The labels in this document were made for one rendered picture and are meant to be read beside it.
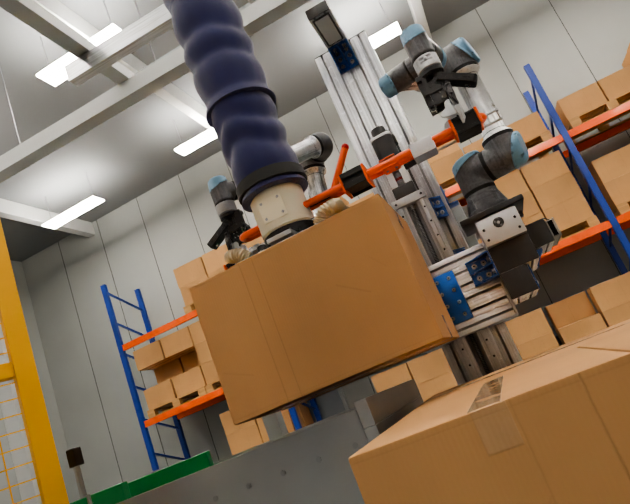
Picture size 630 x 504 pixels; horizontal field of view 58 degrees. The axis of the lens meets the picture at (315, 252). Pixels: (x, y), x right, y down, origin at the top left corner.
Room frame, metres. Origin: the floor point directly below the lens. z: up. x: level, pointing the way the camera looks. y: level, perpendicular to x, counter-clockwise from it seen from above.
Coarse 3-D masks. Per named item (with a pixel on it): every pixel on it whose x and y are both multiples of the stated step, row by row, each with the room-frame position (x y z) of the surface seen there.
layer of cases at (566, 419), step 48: (624, 336) 1.07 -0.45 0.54; (480, 384) 1.36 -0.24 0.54; (528, 384) 0.87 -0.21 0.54; (576, 384) 0.77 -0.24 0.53; (624, 384) 0.76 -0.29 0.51; (384, 432) 1.05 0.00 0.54; (432, 432) 0.81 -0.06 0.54; (480, 432) 0.80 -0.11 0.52; (528, 432) 0.79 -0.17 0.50; (576, 432) 0.77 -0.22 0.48; (624, 432) 0.76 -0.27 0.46; (384, 480) 0.83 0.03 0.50; (432, 480) 0.82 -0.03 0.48; (480, 480) 0.81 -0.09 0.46; (528, 480) 0.79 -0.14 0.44; (576, 480) 0.78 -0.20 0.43; (624, 480) 0.77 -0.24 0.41
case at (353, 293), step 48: (288, 240) 1.47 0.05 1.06; (336, 240) 1.44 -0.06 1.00; (384, 240) 1.41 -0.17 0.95; (192, 288) 1.55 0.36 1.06; (240, 288) 1.52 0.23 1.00; (288, 288) 1.48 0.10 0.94; (336, 288) 1.45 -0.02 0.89; (384, 288) 1.42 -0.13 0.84; (432, 288) 1.64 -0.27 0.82; (240, 336) 1.53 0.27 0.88; (288, 336) 1.49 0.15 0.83; (336, 336) 1.46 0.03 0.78; (384, 336) 1.43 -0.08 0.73; (432, 336) 1.40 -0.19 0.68; (240, 384) 1.54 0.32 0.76; (288, 384) 1.51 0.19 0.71; (336, 384) 1.57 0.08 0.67
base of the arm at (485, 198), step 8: (488, 184) 1.95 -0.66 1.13; (472, 192) 1.96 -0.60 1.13; (480, 192) 1.95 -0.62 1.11; (488, 192) 1.94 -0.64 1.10; (496, 192) 1.95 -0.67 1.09; (472, 200) 1.97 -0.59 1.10; (480, 200) 1.94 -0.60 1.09; (488, 200) 1.93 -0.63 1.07; (496, 200) 1.93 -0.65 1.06; (504, 200) 1.94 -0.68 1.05; (472, 208) 1.98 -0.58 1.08; (480, 208) 1.94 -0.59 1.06; (488, 208) 1.93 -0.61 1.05
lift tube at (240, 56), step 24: (168, 0) 1.62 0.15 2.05; (192, 0) 1.56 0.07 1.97; (216, 0) 1.57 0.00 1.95; (192, 24) 1.57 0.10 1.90; (216, 24) 1.57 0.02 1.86; (240, 24) 1.63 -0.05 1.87; (192, 48) 1.58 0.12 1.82; (216, 48) 1.57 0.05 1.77; (240, 48) 1.59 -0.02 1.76; (192, 72) 1.66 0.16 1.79; (216, 72) 1.56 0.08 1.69; (240, 72) 1.57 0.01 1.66; (264, 72) 1.67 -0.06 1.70; (216, 96) 1.57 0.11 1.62
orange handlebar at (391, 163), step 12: (444, 132) 1.51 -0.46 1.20; (396, 156) 1.55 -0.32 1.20; (408, 156) 1.55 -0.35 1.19; (372, 168) 1.57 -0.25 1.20; (384, 168) 1.56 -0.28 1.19; (396, 168) 1.59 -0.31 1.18; (324, 192) 1.61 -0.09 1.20; (336, 192) 1.60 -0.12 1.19; (312, 204) 1.62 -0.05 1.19; (252, 228) 1.67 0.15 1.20; (240, 240) 1.70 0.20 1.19; (252, 240) 1.73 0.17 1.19
